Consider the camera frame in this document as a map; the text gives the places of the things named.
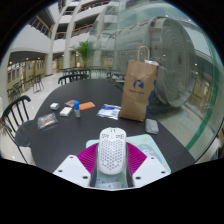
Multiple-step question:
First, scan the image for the brown flat packet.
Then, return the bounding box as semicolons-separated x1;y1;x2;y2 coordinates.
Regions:
64;99;77;108

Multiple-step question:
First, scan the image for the group of black chairs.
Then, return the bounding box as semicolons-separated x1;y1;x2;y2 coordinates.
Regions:
6;73;45;101

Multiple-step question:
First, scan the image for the large white cylindrical exhibit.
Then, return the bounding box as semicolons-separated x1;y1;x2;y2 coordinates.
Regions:
113;15;198;108

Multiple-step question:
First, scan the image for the brown paper bag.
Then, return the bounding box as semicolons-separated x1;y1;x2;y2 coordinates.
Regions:
119;45;159;123

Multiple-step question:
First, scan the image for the orange flat packet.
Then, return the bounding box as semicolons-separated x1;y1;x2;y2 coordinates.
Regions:
78;101;96;111

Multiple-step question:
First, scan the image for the white perforated computer mouse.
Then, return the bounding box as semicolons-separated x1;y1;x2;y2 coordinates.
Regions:
96;126;128;176

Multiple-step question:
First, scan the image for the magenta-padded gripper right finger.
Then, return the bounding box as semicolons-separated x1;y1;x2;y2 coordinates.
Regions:
124;142;171;188

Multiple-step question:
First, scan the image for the small blue-capped bottle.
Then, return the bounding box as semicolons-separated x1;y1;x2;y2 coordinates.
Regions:
73;100;82;118

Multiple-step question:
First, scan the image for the green potted palm plant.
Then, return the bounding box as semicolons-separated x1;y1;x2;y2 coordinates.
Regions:
70;40;98;69

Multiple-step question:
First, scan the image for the black spindle-back chair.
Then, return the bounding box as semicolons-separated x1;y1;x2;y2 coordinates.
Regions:
57;73;90;86
0;94;36;164

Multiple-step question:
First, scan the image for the cream white box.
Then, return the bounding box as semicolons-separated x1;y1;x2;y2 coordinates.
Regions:
59;106;74;118

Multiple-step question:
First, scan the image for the white and blue tissue pack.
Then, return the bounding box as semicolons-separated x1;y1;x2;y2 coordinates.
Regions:
96;103;122;121

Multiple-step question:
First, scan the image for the clear plastic snack bag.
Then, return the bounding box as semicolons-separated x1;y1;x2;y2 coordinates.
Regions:
36;112;59;130

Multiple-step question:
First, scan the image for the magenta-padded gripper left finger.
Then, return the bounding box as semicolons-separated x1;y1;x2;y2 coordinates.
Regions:
52;143;100;188

